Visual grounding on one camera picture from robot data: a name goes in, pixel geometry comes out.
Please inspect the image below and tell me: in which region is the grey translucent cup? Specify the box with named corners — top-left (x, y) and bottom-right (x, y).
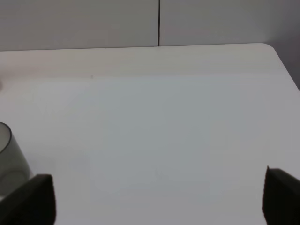
top-left (0, 122), bottom-right (31, 199)

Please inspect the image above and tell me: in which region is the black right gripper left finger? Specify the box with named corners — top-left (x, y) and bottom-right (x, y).
top-left (0, 174), bottom-right (56, 225)

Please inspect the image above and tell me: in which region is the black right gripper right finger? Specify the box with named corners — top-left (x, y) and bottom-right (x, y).
top-left (262, 167), bottom-right (300, 225)

